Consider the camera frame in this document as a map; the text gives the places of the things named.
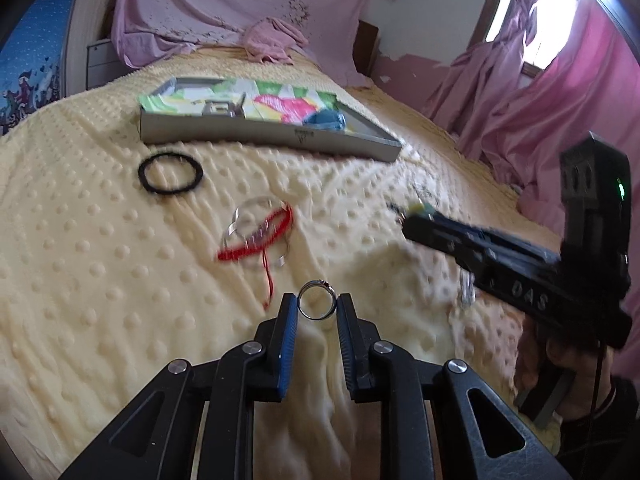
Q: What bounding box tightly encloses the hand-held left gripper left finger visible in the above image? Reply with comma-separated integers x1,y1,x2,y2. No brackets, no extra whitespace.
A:
60,292,299,480

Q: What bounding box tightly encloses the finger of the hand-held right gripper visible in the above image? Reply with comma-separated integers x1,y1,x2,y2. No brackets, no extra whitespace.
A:
402,210,563,283

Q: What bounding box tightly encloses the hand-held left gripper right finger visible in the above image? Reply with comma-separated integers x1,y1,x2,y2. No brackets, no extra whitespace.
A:
336,294,573,480

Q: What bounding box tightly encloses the small green yellow ornament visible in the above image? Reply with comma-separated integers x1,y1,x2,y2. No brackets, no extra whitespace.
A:
389,185,437,222

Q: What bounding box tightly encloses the silver ring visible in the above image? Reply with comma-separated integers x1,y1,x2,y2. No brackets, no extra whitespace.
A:
297,280,335,320

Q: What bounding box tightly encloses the red string bracelet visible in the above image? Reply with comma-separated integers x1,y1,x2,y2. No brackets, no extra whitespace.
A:
216,203,295,311

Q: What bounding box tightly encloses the thin silver bangle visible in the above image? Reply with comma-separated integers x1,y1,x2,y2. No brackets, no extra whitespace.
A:
223,195,291,267

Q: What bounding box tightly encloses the black hair tie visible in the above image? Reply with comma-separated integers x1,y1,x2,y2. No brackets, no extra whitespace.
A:
138,152,203,196

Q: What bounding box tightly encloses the grey cardboard tray colourful lining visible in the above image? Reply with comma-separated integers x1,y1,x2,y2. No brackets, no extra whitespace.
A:
140,76,404,163

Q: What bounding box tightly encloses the person's right forearm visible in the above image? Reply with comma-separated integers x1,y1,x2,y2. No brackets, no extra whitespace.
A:
557,377,640,480

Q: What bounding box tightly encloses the person's right hand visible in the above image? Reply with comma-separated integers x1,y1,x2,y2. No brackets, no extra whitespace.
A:
517,330,618,421

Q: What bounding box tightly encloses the pink curtain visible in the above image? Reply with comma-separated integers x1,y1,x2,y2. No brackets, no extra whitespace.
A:
425,0,640,246

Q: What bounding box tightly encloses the yellow dotted blanket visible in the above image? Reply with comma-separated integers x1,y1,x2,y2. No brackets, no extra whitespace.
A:
0,45,576,480

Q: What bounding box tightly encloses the window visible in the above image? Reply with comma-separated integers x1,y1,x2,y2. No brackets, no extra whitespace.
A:
482,0,591,78

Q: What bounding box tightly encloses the dark brown headboard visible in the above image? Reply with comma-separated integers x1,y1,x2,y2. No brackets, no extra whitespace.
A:
352,20,381,78

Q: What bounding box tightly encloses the silver metal clip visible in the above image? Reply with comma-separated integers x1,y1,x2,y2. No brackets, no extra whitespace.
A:
202,95,247,120

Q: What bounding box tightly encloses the pink towel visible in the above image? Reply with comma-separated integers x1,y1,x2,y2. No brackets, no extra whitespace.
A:
242,17,308,66

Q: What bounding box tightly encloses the pink hanging sheet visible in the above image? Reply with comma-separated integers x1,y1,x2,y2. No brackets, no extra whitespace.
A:
110,0,381,86

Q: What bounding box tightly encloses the grey nightstand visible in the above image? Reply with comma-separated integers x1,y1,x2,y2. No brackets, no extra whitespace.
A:
86,39,113,92

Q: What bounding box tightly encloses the blue printed fabric wardrobe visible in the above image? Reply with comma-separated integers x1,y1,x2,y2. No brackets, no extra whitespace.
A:
0,0,88,136

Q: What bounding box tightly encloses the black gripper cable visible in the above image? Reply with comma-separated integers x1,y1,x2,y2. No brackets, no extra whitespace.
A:
585,337,618,423

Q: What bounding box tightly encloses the blue knitted hair tie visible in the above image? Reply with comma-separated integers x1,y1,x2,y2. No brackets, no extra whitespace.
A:
304,109,347,132

